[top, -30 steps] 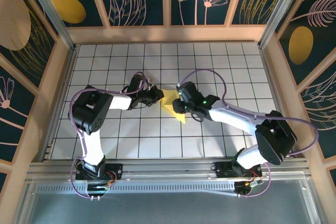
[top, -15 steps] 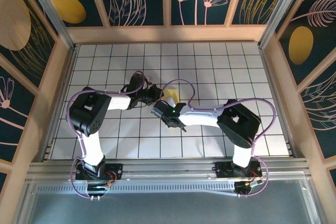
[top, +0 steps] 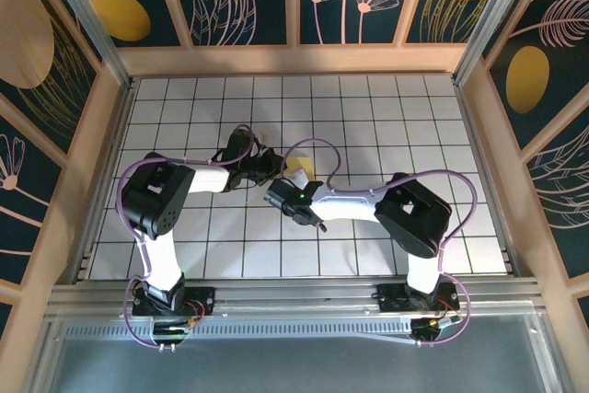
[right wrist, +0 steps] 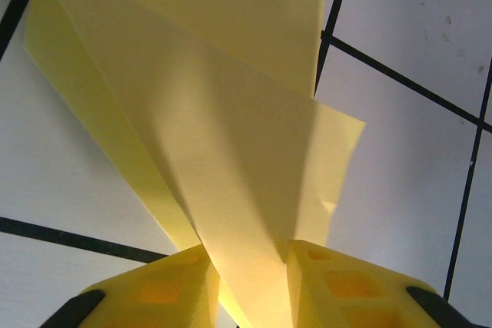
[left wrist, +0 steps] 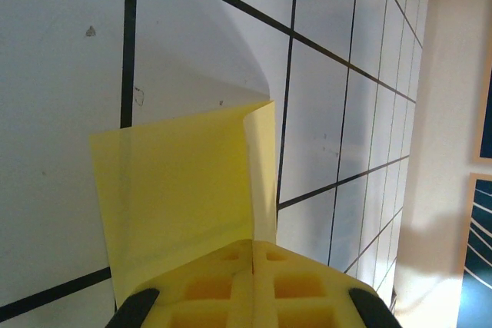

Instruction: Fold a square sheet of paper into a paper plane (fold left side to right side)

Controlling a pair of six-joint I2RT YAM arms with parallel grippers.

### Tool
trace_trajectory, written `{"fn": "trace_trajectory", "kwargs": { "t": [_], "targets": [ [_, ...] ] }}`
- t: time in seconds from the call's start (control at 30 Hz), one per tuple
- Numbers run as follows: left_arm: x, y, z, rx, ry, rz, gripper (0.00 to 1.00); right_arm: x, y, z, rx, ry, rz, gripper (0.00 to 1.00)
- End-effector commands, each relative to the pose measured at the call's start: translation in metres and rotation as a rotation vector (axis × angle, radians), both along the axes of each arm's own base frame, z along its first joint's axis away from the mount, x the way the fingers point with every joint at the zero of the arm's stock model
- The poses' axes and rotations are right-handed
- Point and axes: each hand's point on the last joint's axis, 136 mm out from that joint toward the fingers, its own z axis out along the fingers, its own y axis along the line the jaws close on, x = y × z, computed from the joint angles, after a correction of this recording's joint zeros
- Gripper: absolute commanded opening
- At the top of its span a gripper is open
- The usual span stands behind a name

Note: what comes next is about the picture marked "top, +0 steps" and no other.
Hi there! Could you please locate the yellow paper sheet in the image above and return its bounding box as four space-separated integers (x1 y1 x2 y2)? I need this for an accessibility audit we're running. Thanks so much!
283 156 318 183

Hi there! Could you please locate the aluminium mounting beam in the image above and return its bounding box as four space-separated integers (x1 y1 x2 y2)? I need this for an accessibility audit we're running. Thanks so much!
45 276 547 320

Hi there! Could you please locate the small wiring board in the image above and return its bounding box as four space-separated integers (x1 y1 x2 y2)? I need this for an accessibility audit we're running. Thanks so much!
408 314 464 347
150 316 200 352

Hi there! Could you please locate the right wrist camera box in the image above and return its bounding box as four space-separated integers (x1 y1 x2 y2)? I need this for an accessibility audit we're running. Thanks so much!
269 179 319 208

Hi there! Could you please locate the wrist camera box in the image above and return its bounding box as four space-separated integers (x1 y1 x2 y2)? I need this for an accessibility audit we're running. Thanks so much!
227 128 260 160
269 179 319 208

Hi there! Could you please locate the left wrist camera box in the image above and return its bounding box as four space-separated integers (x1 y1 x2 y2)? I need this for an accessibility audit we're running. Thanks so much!
227 128 260 160

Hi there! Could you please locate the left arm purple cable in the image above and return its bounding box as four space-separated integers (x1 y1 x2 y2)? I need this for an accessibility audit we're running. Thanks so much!
117 124 277 351

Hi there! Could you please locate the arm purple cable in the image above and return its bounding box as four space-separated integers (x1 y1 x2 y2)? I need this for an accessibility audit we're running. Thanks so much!
280 137 479 348
117 124 277 351

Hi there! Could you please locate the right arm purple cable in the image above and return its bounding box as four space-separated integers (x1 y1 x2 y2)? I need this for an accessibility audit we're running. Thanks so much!
280 137 479 348

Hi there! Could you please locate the wooden enclosure frame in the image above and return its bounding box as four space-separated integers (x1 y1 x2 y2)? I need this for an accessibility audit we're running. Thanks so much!
0 0 589 393

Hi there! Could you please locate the slotted cable duct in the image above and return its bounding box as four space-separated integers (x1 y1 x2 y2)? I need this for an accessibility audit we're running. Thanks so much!
63 320 418 340

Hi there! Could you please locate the aluminium table side rail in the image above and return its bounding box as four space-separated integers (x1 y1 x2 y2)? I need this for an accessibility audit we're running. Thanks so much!
68 78 139 284
453 78 524 277

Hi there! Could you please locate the yellow oval feather wall panel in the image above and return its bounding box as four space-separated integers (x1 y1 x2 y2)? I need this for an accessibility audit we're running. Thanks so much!
54 0 181 49

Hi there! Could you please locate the aluminium corner post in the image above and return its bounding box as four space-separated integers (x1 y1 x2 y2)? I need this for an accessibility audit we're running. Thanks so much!
452 0 528 86
36 0 135 93

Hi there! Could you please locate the single flower wall panel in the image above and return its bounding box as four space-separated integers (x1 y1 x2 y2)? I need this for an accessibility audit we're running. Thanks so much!
0 114 64 286

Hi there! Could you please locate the leaf outline wall panel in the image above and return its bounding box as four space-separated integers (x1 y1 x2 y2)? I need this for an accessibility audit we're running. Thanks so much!
526 125 589 279

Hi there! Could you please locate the peach disc wall panel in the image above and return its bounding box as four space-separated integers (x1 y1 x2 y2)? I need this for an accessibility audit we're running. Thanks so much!
0 0 100 155

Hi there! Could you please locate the yellow oval fern wall panel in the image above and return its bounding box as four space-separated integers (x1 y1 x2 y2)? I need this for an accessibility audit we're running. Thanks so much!
487 0 589 150

